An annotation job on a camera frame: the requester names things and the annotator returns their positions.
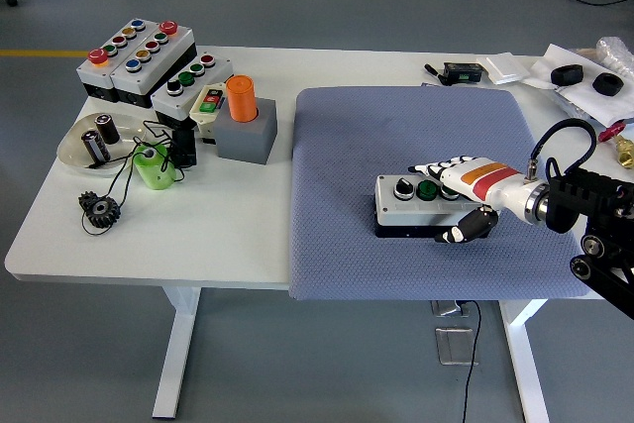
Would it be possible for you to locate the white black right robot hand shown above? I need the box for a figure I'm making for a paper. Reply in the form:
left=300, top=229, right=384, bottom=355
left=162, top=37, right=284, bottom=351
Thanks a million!
left=408, top=155, right=540, bottom=245

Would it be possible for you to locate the four-button white control box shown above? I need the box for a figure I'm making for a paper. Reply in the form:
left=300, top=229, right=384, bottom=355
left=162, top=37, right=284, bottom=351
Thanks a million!
left=373, top=173, right=499, bottom=240
left=150, top=52, right=235, bottom=130

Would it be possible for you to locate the five-button box with mushroom button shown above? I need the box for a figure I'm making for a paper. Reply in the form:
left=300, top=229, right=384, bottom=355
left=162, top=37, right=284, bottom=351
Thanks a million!
left=75, top=19, right=153, bottom=103
left=109, top=21, right=198, bottom=110

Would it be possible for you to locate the clear plastic bag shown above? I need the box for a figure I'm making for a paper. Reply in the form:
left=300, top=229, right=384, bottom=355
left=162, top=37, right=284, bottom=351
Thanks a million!
left=551, top=87, right=594, bottom=123

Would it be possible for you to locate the black module with green terminal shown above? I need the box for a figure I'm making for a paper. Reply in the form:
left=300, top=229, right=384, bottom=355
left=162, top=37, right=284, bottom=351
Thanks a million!
left=442, top=61, right=483, bottom=85

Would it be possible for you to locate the black pen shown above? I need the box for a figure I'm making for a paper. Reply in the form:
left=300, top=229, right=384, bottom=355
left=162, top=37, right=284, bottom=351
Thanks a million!
left=423, top=62, right=449, bottom=83

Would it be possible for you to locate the white paper sheet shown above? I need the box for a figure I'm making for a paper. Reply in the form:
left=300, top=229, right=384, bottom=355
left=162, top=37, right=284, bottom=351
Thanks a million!
left=520, top=43, right=634, bottom=128

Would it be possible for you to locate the metal floor socket box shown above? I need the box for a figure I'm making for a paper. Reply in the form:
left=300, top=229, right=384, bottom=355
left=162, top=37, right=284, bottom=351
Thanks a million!
left=430, top=299, right=472, bottom=318

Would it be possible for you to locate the brass valve body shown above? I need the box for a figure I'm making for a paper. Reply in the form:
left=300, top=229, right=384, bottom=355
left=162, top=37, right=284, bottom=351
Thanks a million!
left=613, top=135, right=634, bottom=169

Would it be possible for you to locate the grey-blue textured mat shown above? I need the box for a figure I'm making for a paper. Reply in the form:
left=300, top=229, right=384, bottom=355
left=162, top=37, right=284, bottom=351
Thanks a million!
left=286, top=85, right=591, bottom=302

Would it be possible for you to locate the metal floor outlet plate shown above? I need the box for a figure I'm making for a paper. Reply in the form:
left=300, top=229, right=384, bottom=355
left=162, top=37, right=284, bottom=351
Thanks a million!
left=435, top=326, right=479, bottom=367

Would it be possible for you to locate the clear bubble wrap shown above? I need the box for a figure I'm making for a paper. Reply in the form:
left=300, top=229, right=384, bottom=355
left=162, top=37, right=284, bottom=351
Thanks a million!
left=594, top=36, right=634, bottom=80

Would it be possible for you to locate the white table leg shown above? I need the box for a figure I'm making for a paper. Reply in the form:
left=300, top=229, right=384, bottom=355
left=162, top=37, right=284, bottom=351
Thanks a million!
left=497, top=298, right=552, bottom=423
left=151, top=286, right=202, bottom=419

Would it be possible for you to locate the grey block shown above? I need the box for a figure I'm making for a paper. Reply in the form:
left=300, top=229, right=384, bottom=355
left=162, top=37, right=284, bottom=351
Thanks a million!
left=212, top=98, right=279, bottom=165

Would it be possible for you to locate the orange cylinder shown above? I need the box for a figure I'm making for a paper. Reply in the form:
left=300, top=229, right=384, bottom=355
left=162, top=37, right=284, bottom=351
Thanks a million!
left=225, top=74, right=259, bottom=124

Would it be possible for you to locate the small black adapter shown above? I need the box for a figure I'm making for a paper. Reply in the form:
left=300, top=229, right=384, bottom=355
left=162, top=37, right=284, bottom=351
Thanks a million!
left=170, top=128, right=199, bottom=169

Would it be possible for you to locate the green cylinder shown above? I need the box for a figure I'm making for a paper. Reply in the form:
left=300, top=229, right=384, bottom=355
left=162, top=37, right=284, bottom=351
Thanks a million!
left=131, top=144, right=178, bottom=191

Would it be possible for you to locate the dark cylindrical capacitor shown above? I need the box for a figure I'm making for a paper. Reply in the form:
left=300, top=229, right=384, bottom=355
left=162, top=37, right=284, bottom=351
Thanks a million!
left=80, top=129, right=112, bottom=165
left=94, top=114, right=122, bottom=146

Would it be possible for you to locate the black metal gear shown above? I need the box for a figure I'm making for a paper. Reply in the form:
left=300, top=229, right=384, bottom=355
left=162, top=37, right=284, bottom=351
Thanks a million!
left=77, top=191, right=122, bottom=230

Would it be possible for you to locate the clear shallow dish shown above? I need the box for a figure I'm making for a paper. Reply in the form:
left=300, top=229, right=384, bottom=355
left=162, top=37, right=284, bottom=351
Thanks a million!
left=56, top=113, right=150, bottom=176

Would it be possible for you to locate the black foam ring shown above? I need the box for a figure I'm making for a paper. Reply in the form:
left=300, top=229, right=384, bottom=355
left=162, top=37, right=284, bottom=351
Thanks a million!
left=550, top=63, right=584, bottom=87
left=592, top=72, right=624, bottom=97

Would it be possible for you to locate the red valve handle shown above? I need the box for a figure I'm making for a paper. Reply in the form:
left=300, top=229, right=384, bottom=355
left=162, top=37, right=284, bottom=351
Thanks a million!
left=597, top=121, right=628, bottom=143

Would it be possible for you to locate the black floor cable under table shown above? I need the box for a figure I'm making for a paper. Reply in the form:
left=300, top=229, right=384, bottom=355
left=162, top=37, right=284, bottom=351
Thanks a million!
left=460, top=299, right=483, bottom=423

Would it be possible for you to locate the cream red-green switch box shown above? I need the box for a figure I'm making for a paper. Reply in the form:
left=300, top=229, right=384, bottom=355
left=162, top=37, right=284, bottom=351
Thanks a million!
left=189, top=83, right=231, bottom=142

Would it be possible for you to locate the thin black wire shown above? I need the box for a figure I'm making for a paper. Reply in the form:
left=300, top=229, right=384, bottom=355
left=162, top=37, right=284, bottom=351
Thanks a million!
left=81, top=120, right=200, bottom=237

